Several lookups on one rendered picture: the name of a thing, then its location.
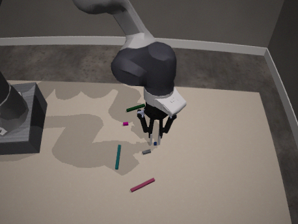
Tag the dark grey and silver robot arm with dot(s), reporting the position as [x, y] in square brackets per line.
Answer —
[152, 66]

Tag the pink rod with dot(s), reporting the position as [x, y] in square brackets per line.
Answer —
[142, 185]

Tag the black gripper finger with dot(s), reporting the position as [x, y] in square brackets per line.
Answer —
[167, 126]
[140, 115]

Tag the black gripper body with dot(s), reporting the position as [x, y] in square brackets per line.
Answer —
[155, 111]

